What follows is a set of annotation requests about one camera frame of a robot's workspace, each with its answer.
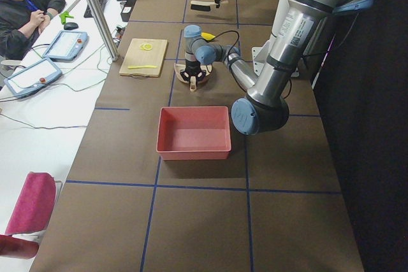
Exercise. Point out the beige plastic dustpan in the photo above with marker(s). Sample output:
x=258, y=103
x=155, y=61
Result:
x=193, y=84

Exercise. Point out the beige hand brush black bristles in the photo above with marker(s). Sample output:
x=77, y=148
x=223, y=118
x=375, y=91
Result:
x=205, y=5

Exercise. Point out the yellow toy corn cob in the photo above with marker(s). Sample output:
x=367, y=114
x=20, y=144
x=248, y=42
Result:
x=208, y=36

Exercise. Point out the red plastic bin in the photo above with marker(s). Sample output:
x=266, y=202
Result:
x=193, y=133

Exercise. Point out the wooden cutting board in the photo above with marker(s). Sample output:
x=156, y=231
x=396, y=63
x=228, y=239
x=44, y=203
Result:
x=135, y=56

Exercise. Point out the yellow plastic toy knife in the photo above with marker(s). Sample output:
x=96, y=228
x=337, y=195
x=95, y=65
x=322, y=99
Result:
x=145, y=66

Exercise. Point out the far blue teach pendant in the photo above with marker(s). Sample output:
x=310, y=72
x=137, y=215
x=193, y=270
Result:
x=66, y=46

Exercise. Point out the blue teach pendant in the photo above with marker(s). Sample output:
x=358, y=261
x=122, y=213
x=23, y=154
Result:
x=66, y=46
x=33, y=78

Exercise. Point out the black computer mouse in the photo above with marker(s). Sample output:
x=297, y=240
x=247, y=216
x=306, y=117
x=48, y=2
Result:
x=70, y=26

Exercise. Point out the green plastic clamp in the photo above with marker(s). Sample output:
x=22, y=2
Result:
x=64, y=16

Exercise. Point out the near blue teach pendant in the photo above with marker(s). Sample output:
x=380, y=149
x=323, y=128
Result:
x=33, y=78

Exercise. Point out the seated person in dark jacket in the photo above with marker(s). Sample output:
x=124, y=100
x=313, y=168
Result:
x=22, y=22

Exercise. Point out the pink cushioned chair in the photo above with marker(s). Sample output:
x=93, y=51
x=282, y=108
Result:
x=30, y=216

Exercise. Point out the aluminium frame post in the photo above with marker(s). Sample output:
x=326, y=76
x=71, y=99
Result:
x=103, y=29

